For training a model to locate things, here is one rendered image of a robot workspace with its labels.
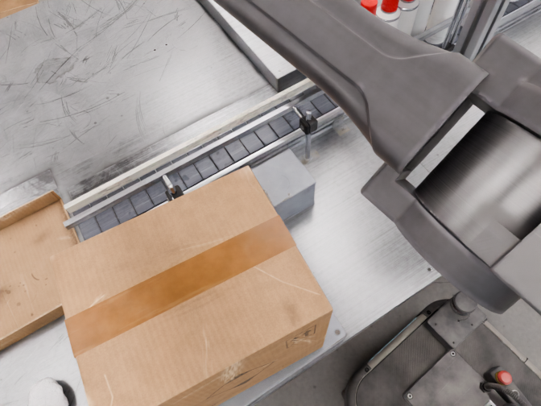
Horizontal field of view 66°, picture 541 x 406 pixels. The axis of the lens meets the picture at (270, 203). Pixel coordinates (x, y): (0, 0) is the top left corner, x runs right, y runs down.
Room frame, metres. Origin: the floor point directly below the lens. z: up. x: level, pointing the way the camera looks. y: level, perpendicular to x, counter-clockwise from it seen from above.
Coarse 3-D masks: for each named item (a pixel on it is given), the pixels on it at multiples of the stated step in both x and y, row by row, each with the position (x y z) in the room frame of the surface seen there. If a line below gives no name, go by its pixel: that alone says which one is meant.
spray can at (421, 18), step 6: (420, 0) 0.75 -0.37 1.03; (426, 0) 0.74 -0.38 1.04; (432, 0) 0.75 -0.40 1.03; (420, 6) 0.75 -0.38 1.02; (426, 6) 0.74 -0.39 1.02; (420, 12) 0.75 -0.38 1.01; (426, 12) 0.75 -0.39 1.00; (420, 18) 0.74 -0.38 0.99; (426, 18) 0.75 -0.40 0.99; (414, 24) 0.75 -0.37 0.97; (420, 24) 0.74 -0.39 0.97; (426, 24) 0.75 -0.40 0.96; (414, 30) 0.75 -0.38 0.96; (420, 30) 0.75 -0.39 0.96
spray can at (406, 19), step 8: (400, 0) 0.74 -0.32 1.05; (408, 0) 0.73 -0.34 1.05; (416, 0) 0.73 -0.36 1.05; (400, 8) 0.73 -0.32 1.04; (408, 8) 0.72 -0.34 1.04; (416, 8) 0.72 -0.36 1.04; (400, 16) 0.72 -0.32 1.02; (408, 16) 0.72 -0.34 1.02; (400, 24) 0.72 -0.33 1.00; (408, 24) 0.72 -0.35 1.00; (408, 32) 0.72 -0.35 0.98
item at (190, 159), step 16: (432, 32) 0.73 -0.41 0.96; (304, 96) 0.60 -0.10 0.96; (272, 112) 0.56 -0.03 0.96; (288, 112) 0.57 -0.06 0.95; (256, 128) 0.54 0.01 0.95; (224, 144) 0.51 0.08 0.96; (192, 160) 0.48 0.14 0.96; (160, 176) 0.45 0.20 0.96; (128, 192) 0.42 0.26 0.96; (96, 208) 0.40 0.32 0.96; (64, 224) 0.37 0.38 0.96
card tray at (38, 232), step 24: (48, 192) 0.51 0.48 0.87; (0, 216) 0.46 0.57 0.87; (24, 216) 0.47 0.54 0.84; (48, 216) 0.47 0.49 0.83; (0, 240) 0.43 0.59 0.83; (24, 240) 0.42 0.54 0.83; (48, 240) 0.41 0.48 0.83; (72, 240) 0.40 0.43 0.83; (0, 264) 0.37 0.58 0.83; (24, 264) 0.36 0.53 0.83; (48, 264) 0.35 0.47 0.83; (0, 288) 0.31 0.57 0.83; (24, 288) 0.31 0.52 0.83; (48, 288) 0.30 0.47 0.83; (0, 312) 0.27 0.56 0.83; (24, 312) 0.26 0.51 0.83; (48, 312) 0.24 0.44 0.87; (0, 336) 0.22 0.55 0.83; (24, 336) 0.21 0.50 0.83
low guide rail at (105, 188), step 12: (300, 84) 0.67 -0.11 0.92; (312, 84) 0.68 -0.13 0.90; (276, 96) 0.65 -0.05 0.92; (288, 96) 0.65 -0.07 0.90; (252, 108) 0.62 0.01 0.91; (264, 108) 0.63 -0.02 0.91; (228, 120) 0.60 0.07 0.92; (240, 120) 0.60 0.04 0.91; (204, 132) 0.57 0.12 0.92; (216, 132) 0.58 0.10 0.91; (180, 144) 0.55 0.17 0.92; (192, 144) 0.55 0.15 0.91; (168, 156) 0.53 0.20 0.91; (144, 168) 0.50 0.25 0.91; (120, 180) 0.48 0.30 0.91; (96, 192) 0.46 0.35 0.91; (108, 192) 0.47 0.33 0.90; (72, 204) 0.44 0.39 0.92; (84, 204) 0.45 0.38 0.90
